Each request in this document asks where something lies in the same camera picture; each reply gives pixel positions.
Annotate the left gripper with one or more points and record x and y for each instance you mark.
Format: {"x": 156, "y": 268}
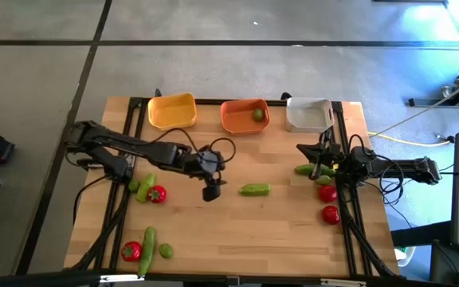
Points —
{"x": 203, "y": 163}

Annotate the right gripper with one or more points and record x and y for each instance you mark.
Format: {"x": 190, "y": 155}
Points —
{"x": 335, "y": 159}

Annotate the green lime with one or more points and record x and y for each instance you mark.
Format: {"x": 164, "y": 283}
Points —
{"x": 323, "y": 180}
{"x": 134, "y": 185}
{"x": 165, "y": 250}
{"x": 258, "y": 115}

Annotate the red plastic tomato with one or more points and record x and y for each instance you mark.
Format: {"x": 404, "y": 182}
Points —
{"x": 330, "y": 215}
{"x": 328, "y": 193}
{"x": 157, "y": 195}
{"x": 131, "y": 251}

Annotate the short green cucumber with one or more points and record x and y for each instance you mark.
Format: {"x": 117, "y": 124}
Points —
{"x": 255, "y": 189}

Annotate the long green cucumber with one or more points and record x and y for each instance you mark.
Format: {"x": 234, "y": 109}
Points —
{"x": 148, "y": 249}

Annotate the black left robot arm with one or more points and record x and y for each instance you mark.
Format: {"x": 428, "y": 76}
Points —
{"x": 142, "y": 145}

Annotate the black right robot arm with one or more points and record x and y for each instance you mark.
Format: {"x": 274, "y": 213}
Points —
{"x": 397, "y": 164}

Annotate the white plastic basket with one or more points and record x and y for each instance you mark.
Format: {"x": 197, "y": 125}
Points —
{"x": 307, "y": 117}

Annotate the orange plastic basket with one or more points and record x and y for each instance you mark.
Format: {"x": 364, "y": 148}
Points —
{"x": 237, "y": 117}

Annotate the yellow plastic basket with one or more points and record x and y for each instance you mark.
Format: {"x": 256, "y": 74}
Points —
{"x": 171, "y": 113}

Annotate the white plastic container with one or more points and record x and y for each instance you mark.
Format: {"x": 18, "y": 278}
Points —
{"x": 405, "y": 255}

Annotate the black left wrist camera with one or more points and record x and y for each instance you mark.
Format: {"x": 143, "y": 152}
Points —
{"x": 211, "y": 193}

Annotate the black aluminium table frame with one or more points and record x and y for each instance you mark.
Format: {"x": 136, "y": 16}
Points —
{"x": 209, "y": 102}

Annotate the metal desk frame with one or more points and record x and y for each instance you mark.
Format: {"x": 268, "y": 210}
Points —
{"x": 432, "y": 102}

